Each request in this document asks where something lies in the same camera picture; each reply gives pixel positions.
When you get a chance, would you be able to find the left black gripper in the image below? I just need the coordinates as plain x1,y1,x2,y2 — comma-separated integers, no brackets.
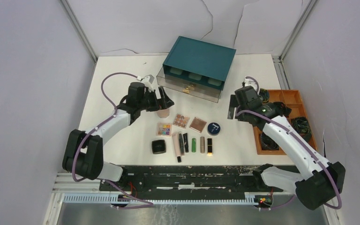
138,86,174,112

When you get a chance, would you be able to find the beige cream tube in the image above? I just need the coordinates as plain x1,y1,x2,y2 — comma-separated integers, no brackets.
172,132,181,163

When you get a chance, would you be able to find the dark green concealer stick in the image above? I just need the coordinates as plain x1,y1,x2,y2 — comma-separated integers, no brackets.
178,132,185,156

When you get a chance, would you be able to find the black Zeesea tube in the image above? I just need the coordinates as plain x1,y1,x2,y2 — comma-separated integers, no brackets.
183,133,188,146

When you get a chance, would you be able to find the black and gold lipstick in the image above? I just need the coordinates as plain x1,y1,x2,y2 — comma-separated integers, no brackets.
207,138,213,155

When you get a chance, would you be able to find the champagne gold lipstick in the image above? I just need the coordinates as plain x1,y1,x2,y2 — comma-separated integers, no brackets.
200,136,205,154

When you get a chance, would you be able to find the green lipstick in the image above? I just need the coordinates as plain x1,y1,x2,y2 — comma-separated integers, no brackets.
191,138,196,153

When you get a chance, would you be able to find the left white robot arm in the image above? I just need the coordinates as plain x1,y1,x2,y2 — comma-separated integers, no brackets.
62,82,174,191

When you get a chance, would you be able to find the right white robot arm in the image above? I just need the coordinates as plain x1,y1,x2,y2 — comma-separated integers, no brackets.
232,86,345,210

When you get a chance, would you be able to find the octagonal pink compact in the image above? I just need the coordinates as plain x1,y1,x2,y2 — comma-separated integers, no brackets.
157,108,170,119

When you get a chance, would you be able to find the warm tone eyeshadow palette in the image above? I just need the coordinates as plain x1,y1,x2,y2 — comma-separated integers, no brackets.
172,113,190,129

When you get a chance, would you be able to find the colourful eyeshadow palette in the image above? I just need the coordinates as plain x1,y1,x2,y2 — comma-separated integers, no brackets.
156,122,172,136

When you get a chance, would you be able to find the navy round powder jar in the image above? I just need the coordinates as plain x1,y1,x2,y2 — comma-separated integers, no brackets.
207,122,221,136

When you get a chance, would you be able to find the brown square blush compact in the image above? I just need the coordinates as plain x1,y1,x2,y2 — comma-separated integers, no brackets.
189,117,207,134

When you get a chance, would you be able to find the black square compact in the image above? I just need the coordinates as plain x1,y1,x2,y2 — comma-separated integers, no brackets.
151,139,166,155

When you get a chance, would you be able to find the teal drawer cabinet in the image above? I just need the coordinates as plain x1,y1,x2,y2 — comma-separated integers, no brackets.
163,36,236,91

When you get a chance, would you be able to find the wooden compartment tray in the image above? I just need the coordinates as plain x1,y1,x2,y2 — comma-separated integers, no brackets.
254,89,317,155

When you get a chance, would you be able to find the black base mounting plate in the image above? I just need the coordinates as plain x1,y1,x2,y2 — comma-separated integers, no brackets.
115,165,282,200

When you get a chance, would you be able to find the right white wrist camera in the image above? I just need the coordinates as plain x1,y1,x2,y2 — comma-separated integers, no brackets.
244,76,260,92

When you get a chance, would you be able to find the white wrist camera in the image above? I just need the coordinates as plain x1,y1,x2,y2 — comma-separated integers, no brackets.
136,75,155,92
244,76,260,92

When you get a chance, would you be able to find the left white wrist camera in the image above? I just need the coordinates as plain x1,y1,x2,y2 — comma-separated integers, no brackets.
136,75,155,92

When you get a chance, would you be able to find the white slotted cable duct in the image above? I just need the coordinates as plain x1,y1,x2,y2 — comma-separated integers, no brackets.
62,193,260,206

